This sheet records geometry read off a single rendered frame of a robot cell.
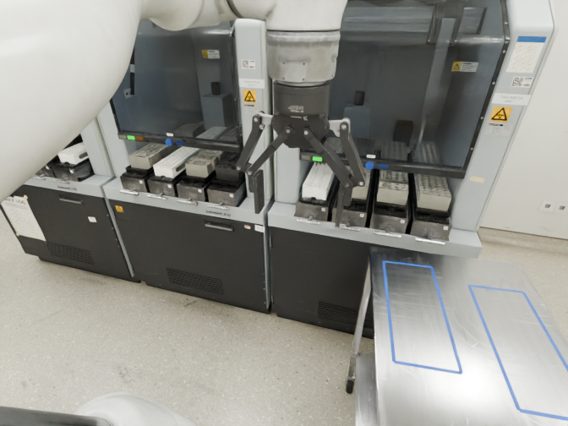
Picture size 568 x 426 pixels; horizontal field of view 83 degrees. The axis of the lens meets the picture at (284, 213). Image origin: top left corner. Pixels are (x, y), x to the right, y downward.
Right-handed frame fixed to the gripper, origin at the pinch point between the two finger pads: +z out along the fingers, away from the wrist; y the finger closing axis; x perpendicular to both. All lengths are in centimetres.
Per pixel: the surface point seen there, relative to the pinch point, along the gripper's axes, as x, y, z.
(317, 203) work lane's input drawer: 67, -8, 39
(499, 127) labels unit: 75, 49, 5
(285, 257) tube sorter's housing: 66, -21, 70
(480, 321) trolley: 21, 43, 38
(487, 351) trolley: 12, 42, 38
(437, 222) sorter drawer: 67, 37, 39
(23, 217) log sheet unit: 66, -184, 78
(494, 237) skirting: 185, 108, 118
